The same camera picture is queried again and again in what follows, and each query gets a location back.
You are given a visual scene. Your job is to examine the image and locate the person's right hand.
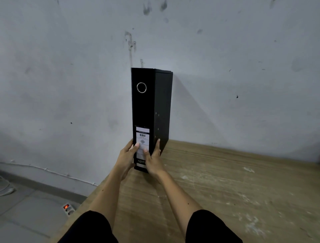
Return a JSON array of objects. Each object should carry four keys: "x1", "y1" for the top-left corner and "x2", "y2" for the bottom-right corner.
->
[{"x1": 143, "y1": 138, "x2": 166, "y2": 178}]

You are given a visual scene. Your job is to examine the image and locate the person's left hand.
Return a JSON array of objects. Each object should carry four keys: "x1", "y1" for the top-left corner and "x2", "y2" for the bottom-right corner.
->
[{"x1": 113, "y1": 139, "x2": 140, "y2": 181}]

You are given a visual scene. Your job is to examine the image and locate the black lever arch binder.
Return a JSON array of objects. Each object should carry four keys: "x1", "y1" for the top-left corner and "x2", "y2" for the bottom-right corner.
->
[{"x1": 131, "y1": 68, "x2": 173, "y2": 174}]

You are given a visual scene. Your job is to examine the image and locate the person's right forearm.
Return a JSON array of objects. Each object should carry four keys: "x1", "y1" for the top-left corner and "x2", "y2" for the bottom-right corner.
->
[{"x1": 154, "y1": 170, "x2": 204, "y2": 237}]

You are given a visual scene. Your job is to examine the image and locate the person's left forearm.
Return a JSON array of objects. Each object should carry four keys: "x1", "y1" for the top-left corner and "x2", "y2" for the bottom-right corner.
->
[{"x1": 88, "y1": 169, "x2": 131, "y2": 227}]

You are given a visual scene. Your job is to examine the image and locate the white power strip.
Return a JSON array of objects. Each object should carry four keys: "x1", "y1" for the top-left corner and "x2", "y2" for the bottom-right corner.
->
[{"x1": 62, "y1": 203, "x2": 76, "y2": 216}]

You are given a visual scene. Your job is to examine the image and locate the person's black left sleeve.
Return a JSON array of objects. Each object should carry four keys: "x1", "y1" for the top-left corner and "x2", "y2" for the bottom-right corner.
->
[{"x1": 57, "y1": 210, "x2": 119, "y2": 243}]

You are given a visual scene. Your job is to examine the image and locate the person's black sleeve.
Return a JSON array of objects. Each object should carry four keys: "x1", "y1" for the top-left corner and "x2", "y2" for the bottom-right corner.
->
[
  {"x1": 185, "y1": 209, "x2": 243, "y2": 243},
  {"x1": 57, "y1": 210, "x2": 119, "y2": 243}
]

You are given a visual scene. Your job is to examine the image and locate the person's black right sleeve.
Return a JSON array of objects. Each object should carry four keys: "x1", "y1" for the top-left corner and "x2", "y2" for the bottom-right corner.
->
[{"x1": 185, "y1": 209, "x2": 243, "y2": 243}]

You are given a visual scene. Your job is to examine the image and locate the thin white wall cable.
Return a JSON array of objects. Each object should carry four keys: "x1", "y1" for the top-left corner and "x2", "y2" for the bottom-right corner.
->
[{"x1": 0, "y1": 160, "x2": 99, "y2": 187}]

